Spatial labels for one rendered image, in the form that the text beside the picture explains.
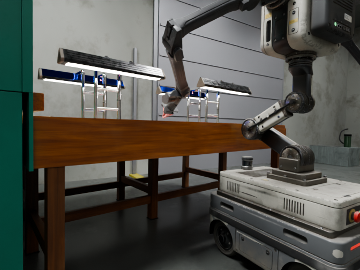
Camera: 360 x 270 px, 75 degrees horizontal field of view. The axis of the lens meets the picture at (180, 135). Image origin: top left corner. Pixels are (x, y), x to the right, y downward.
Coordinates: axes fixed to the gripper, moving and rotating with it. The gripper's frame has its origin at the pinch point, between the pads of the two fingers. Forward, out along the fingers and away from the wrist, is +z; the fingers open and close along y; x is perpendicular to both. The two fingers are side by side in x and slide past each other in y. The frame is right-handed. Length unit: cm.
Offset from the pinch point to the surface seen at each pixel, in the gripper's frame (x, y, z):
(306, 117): -86, -518, 81
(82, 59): -22, 50, -17
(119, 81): -29.6, 21.7, 0.2
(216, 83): -22, -52, -17
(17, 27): 1, 81, -41
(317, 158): 12, -468, 104
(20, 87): 15, 80, -29
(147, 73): -20.0, 12.7, -16.4
